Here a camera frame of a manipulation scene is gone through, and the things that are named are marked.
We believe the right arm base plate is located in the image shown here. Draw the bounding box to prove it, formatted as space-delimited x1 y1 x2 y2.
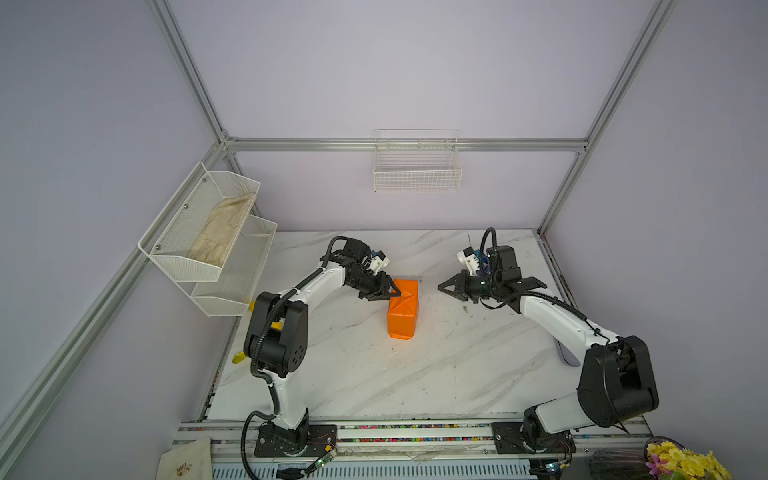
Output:
491 421 575 455

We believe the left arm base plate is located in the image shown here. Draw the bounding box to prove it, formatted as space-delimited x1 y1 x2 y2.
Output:
253 423 338 458

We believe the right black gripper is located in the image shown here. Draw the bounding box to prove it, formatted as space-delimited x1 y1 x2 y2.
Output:
437 271 500 301

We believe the upper white wire shelf basket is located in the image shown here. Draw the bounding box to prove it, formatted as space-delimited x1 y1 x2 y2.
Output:
138 164 260 283

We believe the white wire shelf basket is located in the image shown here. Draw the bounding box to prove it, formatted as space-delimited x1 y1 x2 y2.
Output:
138 164 260 283
189 215 278 317

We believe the beige cloth in basket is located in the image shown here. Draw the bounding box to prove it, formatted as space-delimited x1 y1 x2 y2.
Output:
187 194 255 267

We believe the lower white wire shelf basket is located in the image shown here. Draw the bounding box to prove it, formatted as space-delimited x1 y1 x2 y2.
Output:
189 215 278 317

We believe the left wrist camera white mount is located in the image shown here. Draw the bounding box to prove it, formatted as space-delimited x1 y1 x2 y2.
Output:
368 251 390 275

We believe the white wire basket on wall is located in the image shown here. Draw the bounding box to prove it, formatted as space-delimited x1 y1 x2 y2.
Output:
373 129 463 193

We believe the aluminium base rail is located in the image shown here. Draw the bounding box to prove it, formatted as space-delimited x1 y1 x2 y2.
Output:
172 418 651 479

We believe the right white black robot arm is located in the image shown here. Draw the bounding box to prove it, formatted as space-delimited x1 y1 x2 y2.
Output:
438 245 659 452

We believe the beige cloth bag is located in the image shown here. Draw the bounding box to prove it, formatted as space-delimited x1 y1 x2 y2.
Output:
155 438 213 480

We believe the grey round object on table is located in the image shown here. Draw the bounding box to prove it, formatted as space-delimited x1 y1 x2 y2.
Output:
555 340 581 368

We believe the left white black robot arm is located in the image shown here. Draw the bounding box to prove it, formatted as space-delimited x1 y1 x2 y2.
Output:
243 236 401 455

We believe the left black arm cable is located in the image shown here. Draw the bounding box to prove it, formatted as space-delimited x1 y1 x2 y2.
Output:
239 235 349 480

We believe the yellow flower bouquet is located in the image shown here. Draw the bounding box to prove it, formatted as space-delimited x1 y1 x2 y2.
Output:
645 441 734 480

